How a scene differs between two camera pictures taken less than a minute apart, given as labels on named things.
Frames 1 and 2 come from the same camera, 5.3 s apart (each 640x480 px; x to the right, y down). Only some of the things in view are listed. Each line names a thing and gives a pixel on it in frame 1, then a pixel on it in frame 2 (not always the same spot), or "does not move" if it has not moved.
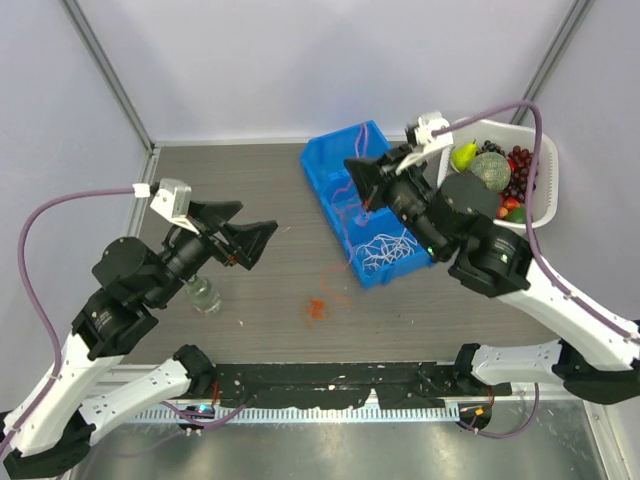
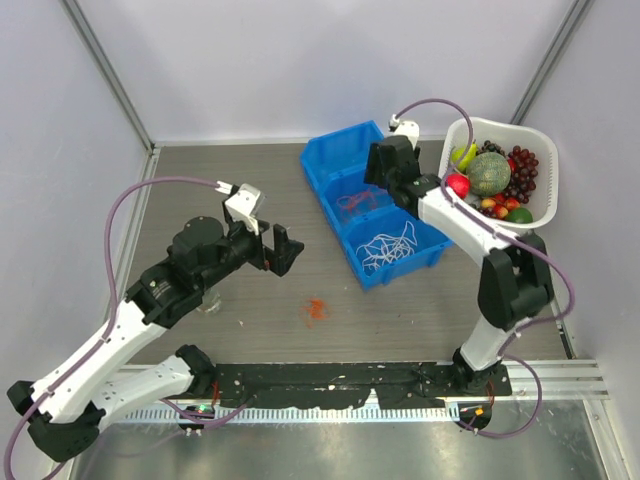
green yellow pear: (462, 155) does not move
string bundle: (382, 249) does not move
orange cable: (355, 171) → (365, 197)
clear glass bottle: (202, 295) does not move
